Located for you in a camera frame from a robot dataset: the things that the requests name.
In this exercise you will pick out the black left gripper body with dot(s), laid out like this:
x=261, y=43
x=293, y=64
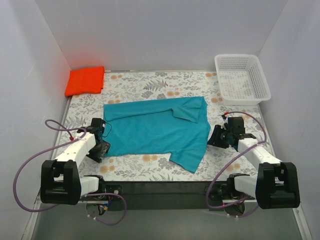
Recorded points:
x=100, y=151

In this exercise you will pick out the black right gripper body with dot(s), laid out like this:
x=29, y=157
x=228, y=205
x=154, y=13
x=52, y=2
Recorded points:
x=217, y=139

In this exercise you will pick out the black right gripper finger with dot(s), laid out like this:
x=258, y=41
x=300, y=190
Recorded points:
x=214, y=141
x=217, y=131

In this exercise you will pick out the teal t shirt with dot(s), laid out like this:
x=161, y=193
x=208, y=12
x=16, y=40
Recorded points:
x=175, y=126

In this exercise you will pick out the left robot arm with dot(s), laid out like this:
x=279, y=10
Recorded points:
x=61, y=182

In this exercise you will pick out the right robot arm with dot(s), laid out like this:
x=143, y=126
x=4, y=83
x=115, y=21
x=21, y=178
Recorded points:
x=276, y=184

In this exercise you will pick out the floral patterned table mat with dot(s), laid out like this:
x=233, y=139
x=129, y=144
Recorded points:
x=141, y=86

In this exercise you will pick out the white plastic basket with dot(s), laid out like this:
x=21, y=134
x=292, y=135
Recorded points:
x=241, y=79

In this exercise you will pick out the folded orange t shirt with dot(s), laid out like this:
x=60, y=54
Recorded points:
x=89, y=80

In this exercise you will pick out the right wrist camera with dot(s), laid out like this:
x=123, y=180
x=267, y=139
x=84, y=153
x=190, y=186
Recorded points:
x=235, y=125

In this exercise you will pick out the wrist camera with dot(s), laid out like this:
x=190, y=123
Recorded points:
x=235, y=125
x=99, y=124

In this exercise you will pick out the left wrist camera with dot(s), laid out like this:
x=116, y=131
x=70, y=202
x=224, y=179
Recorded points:
x=99, y=124

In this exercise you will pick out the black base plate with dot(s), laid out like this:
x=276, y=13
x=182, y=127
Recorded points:
x=170, y=195

